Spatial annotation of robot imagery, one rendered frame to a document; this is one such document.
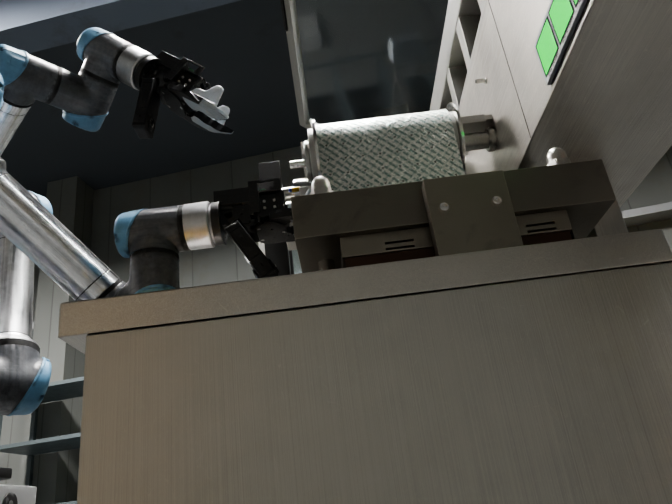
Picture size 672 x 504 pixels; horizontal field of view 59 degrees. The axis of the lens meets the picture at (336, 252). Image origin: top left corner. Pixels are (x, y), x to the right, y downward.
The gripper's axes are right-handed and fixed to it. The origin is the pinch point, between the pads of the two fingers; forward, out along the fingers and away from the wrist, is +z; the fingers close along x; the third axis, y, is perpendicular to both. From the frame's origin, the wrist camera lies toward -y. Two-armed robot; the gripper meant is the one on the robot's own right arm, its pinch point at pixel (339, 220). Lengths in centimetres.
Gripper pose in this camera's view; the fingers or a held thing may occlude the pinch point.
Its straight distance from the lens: 96.7
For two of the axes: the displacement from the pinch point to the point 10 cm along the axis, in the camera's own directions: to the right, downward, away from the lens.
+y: -1.2, -9.0, 4.1
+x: 0.3, 4.1, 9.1
